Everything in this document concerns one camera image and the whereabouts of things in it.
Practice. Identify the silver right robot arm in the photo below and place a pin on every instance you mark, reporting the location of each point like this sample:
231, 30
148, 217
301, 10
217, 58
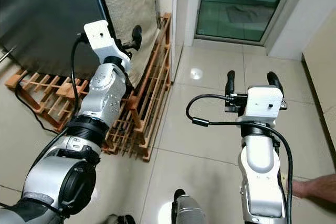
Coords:
260, 166

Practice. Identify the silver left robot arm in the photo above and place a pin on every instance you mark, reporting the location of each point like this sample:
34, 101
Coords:
107, 93

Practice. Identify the beige cloth fridge cover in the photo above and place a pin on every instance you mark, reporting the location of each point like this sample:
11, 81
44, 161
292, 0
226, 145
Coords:
131, 3

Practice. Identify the dark grey fridge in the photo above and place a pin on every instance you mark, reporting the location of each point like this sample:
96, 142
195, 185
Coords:
47, 19

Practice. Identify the cream door panel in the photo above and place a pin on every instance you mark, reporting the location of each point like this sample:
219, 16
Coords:
320, 77

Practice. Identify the narrow white counter cabinet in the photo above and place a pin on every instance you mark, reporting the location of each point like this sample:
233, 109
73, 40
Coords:
176, 3

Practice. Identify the wooden slatted rack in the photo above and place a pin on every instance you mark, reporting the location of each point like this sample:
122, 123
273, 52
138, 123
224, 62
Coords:
155, 98

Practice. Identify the glass sliding door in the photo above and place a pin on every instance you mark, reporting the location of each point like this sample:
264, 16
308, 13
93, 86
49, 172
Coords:
241, 3

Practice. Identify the yellow slipper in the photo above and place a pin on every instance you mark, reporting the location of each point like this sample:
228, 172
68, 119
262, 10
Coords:
286, 181

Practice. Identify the person foot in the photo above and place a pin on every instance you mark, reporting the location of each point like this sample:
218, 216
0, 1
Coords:
315, 187

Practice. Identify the grey right robot foot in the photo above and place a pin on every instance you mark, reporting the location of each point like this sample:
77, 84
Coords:
189, 211

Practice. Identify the grey robot foot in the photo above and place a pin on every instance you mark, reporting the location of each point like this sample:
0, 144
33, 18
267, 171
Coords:
122, 219
189, 211

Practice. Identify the grey left robot foot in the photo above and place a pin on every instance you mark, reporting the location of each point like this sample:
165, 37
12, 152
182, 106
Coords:
122, 219

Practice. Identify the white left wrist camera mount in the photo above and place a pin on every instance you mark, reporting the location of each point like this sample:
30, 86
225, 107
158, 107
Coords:
102, 40

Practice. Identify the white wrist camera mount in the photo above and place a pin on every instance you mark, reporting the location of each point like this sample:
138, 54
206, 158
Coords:
262, 104
102, 40

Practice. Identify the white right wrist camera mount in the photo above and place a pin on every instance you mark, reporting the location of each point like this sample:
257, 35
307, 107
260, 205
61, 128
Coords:
262, 104

